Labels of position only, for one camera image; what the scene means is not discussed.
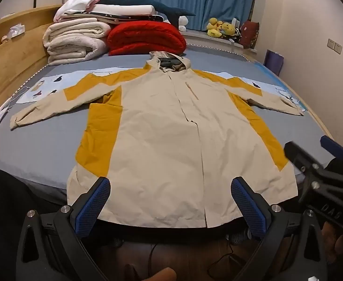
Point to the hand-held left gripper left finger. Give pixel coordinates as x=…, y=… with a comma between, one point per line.
x=94, y=207

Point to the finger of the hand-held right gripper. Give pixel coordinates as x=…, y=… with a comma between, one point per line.
x=334, y=146
x=300, y=153

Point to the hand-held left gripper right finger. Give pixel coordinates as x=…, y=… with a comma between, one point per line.
x=247, y=207

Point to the beige and yellow jacket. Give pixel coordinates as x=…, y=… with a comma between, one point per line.
x=159, y=152

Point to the person's right hand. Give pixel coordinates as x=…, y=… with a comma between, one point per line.
x=337, y=241

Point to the bed with grey sheet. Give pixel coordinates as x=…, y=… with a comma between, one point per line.
x=42, y=149

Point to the purple box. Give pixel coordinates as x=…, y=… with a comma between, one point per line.
x=274, y=63

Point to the white printed sheet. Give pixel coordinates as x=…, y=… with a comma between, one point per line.
x=51, y=85

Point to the white window ledge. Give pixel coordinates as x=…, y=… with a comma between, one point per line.
x=212, y=42

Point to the yellow plush toy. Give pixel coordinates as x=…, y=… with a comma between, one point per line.
x=214, y=27
x=228, y=29

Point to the white folded quilt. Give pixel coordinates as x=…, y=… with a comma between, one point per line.
x=74, y=49
x=74, y=29

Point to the wooden headboard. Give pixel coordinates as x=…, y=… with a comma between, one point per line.
x=13, y=61

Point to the white plush toy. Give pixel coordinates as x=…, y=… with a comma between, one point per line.
x=183, y=23

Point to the red folded quilt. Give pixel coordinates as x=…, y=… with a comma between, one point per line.
x=148, y=38

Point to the blue curtains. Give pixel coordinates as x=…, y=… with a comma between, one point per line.
x=200, y=0

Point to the tissue packet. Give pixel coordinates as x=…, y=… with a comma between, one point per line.
x=17, y=30

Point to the white folded blanket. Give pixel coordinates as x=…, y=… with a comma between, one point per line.
x=124, y=9

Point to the white and pink cloth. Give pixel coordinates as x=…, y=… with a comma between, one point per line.
x=77, y=3

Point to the blue shark plush toy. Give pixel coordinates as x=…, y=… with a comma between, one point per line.
x=148, y=1

